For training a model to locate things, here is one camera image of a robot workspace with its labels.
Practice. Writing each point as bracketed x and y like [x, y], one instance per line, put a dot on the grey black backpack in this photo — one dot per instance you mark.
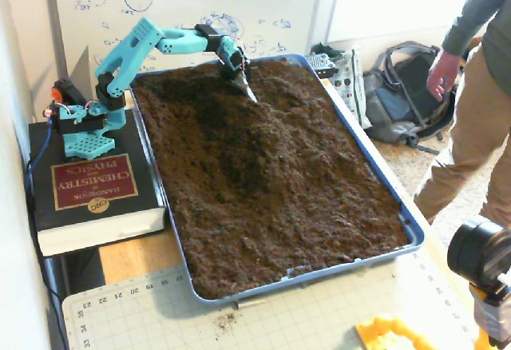
[399, 98]

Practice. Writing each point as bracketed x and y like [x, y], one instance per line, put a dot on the grey-green cutting mat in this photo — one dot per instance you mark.
[279, 326]

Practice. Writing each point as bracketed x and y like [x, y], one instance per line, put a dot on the black camera lens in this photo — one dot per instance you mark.
[475, 250]

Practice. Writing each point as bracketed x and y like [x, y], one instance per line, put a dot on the black chemistry physics handbook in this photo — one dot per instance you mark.
[96, 182]

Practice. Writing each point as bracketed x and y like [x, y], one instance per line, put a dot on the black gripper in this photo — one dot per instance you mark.
[238, 73]

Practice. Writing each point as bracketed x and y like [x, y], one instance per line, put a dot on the yellow plastic part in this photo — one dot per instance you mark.
[371, 332]

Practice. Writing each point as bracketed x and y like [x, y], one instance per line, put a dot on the person in khaki trousers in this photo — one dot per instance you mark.
[471, 134]

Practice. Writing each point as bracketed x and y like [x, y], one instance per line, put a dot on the small wooden stick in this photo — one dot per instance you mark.
[249, 304]

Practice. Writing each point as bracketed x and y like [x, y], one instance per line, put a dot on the black perforated electronic device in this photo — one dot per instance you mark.
[319, 64]

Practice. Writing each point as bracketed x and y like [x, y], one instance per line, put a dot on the whiteboard with blue drawings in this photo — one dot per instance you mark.
[179, 6]

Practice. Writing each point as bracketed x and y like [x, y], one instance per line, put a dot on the person's hand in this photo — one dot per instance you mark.
[444, 74]

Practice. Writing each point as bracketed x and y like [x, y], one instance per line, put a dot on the grey yellow camera mount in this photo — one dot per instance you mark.
[495, 314]

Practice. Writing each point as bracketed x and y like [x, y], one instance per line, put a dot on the blue plastic tray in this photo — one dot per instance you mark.
[359, 269]

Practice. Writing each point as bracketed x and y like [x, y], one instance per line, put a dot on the white bag with red print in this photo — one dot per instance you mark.
[351, 86]

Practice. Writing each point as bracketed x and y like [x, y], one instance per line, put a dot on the forearm in grey sleeve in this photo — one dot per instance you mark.
[471, 14]

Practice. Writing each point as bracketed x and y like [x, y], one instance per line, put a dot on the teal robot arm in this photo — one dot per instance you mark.
[127, 54]

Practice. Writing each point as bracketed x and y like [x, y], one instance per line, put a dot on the brown soil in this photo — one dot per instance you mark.
[279, 174]

